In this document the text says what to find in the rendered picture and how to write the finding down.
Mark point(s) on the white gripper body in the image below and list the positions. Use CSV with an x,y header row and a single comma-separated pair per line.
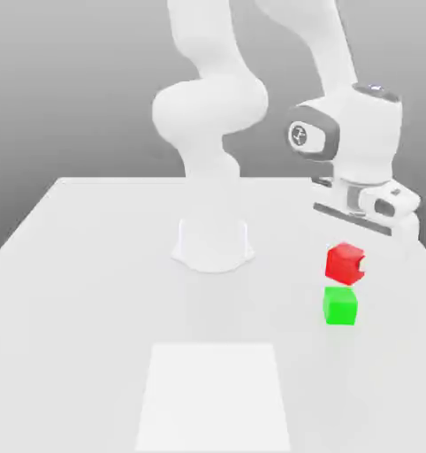
x,y
354,220

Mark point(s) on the small red cube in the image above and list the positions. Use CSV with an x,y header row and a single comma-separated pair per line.
x,y
342,263

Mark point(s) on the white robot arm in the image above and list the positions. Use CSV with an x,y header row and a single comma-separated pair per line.
x,y
207,106

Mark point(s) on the small green cube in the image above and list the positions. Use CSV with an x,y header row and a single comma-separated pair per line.
x,y
339,306

